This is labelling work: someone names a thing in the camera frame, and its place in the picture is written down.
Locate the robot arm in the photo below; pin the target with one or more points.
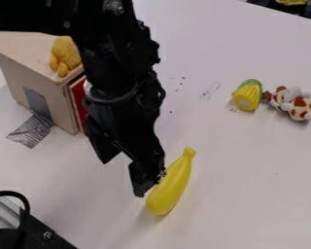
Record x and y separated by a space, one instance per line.
106 42

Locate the yellow toy banana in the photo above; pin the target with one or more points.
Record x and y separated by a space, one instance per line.
173 184

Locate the red drawer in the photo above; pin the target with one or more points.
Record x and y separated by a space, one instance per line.
79 103

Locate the wooden cabinet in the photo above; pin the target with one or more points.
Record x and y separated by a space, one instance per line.
32 84

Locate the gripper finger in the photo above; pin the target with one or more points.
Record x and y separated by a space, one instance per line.
145 178
104 146

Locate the white brown plush animal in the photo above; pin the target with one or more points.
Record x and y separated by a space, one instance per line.
294 103

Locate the yellow toy corn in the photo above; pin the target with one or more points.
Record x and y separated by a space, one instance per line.
248 95

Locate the grey tape patch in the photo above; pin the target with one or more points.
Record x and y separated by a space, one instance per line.
30 131

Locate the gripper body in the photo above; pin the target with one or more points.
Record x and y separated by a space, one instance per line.
127 126

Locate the yellow plush toy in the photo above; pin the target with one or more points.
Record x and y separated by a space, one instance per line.
65 55

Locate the black lab gear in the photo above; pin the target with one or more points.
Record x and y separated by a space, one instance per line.
19 231

